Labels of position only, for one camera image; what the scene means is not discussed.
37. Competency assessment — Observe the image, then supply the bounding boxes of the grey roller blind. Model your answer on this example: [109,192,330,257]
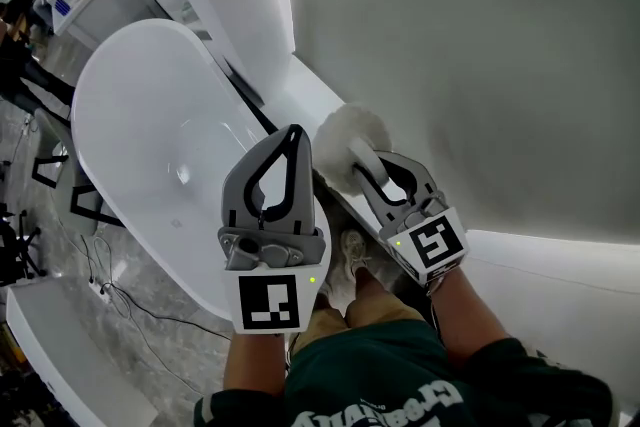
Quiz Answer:
[292,0,640,246]

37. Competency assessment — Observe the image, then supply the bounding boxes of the black office chair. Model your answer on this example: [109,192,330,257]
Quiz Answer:
[0,202,49,286]

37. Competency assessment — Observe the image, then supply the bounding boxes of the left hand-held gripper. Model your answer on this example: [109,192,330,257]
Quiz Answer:
[217,123,329,335]

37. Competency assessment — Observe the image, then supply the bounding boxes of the person's khaki shorts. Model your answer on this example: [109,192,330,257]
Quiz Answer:
[292,292,426,356]

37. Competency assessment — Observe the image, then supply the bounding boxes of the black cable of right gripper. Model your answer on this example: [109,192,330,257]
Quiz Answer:
[427,279,446,346]

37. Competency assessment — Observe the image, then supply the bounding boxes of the person's dark green shirt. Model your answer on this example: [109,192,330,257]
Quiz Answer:
[193,318,621,427]

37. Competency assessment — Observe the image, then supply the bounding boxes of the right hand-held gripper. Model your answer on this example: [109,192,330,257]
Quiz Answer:
[351,149,471,290]

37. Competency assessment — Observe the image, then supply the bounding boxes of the white platform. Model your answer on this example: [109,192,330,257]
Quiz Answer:
[4,277,161,427]

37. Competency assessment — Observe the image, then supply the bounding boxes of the white sneaker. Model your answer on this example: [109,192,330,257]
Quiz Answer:
[339,228,374,284]

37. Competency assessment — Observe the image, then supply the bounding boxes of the person's right leg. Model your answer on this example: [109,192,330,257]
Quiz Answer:
[352,262,401,304]

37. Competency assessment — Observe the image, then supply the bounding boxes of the white power strip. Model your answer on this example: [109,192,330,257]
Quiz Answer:
[88,274,114,304]

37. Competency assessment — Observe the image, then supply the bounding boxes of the person's left forearm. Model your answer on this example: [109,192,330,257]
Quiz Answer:
[222,332,291,399]

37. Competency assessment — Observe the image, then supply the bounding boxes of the person's right forearm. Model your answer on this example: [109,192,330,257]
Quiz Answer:
[429,264,511,371]

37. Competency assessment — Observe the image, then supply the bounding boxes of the grey chair with black legs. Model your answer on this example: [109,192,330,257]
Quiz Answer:
[30,107,126,236]

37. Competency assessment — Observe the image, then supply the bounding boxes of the white bathtub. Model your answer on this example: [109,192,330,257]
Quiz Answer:
[69,18,334,324]

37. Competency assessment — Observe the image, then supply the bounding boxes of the white fluffy duster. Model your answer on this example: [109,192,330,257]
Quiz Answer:
[312,102,396,196]

